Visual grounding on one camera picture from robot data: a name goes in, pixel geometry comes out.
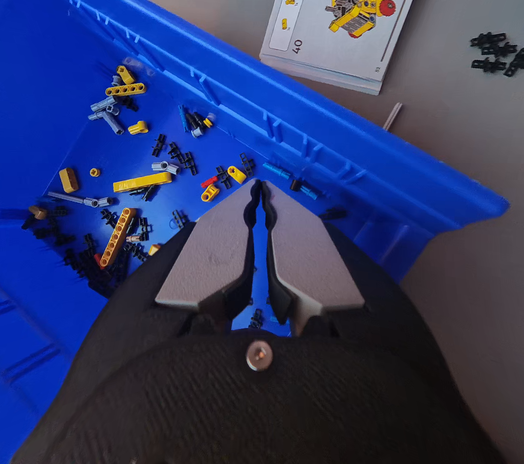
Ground blue and black lego pin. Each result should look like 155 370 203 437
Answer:
289 180 319 201

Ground yellow seven-hole lego beam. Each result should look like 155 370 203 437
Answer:
99 208 137 268

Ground yellow five-hole lego beam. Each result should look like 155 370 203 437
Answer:
105 82 147 97

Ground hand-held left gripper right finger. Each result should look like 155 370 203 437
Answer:
261 181 366 337

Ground scattered black track pieces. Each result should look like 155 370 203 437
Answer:
22 132 254 294

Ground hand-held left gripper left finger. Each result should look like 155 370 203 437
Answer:
155 178 263 330

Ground grey lego axle with connector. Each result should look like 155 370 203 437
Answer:
47 191 115 209

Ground lego instruction booklet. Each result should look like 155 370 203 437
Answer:
259 0 434 96

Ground grey lego connector cluster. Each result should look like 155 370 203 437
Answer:
88 97 126 135

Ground long yellow lego beam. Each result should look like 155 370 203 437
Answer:
113 172 173 194

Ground yellow curved lego block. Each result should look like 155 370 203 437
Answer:
59 167 79 194

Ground blue plastic bin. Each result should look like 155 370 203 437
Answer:
0 0 510 464

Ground black and grey lego pin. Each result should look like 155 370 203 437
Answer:
186 111 206 140

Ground heap of black lego links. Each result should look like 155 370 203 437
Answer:
469 32 524 78

